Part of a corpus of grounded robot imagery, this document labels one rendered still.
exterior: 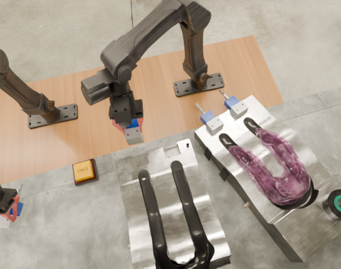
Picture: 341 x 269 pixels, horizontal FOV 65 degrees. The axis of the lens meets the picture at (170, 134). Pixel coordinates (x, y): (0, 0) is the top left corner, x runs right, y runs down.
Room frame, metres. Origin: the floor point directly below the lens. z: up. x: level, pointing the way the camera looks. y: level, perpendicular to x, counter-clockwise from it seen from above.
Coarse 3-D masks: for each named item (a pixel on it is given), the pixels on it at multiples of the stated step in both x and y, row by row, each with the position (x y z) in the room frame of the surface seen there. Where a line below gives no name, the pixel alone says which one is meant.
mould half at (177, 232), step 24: (120, 168) 0.29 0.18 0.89; (144, 168) 0.28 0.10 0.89; (168, 168) 0.26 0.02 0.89; (192, 168) 0.25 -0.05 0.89; (168, 192) 0.19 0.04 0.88; (192, 192) 0.18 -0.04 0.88; (144, 216) 0.13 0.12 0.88; (168, 216) 0.12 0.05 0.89; (216, 216) 0.09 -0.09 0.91; (144, 240) 0.06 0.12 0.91; (168, 240) 0.05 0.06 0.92; (216, 240) 0.03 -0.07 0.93; (144, 264) 0.00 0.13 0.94; (216, 264) -0.03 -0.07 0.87
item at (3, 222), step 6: (18, 186) 0.28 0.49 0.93; (18, 192) 0.26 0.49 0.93; (18, 204) 0.22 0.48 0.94; (12, 210) 0.20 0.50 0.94; (18, 210) 0.20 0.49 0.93; (0, 216) 0.19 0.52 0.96; (12, 216) 0.18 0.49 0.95; (18, 216) 0.19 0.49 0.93; (0, 222) 0.17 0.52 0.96; (6, 222) 0.17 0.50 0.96; (12, 222) 0.17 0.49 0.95; (18, 222) 0.17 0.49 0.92; (12, 228) 0.15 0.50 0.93; (18, 228) 0.15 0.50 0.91
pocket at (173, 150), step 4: (176, 144) 0.35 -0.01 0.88; (164, 148) 0.34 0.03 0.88; (168, 148) 0.34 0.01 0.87; (172, 148) 0.34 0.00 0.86; (176, 148) 0.34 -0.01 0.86; (164, 152) 0.33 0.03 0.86; (168, 152) 0.33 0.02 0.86; (172, 152) 0.33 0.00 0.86; (176, 152) 0.32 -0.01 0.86; (180, 152) 0.31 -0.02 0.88; (168, 156) 0.31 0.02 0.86
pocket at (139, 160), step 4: (132, 156) 0.33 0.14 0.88; (136, 156) 0.33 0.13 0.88; (140, 156) 0.33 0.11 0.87; (144, 156) 0.33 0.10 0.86; (132, 160) 0.32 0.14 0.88; (136, 160) 0.32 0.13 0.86; (140, 160) 0.32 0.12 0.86; (144, 160) 0.31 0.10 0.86; (148, 160) 0.31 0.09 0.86; (136, 164) 0.30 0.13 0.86; (140, 164) 0.30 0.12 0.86; (144, 164) 0.30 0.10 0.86
